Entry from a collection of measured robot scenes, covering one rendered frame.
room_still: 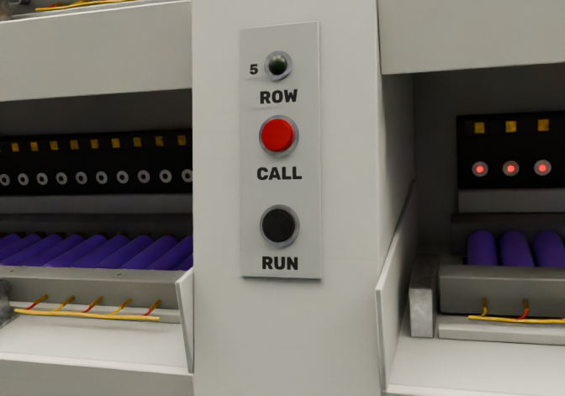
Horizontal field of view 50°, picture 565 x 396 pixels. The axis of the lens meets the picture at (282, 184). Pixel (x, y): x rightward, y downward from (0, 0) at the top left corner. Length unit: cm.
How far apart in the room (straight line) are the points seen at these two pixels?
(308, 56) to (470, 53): 7
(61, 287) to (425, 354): 23
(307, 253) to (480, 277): 11
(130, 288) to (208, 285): 9
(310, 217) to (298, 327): 5
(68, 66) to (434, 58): 20
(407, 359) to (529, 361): 6
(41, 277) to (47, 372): 8
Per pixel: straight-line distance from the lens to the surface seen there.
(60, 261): 46
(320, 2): 30
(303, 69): 29
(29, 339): 40
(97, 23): 35
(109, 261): 44
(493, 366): 32
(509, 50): 30
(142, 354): 35
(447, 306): 36
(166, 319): 38
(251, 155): 30
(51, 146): 56
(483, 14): 30
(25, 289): 44
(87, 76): 36
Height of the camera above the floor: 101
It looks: 1 degrees up
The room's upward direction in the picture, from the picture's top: 1 degrees counter-clockwise
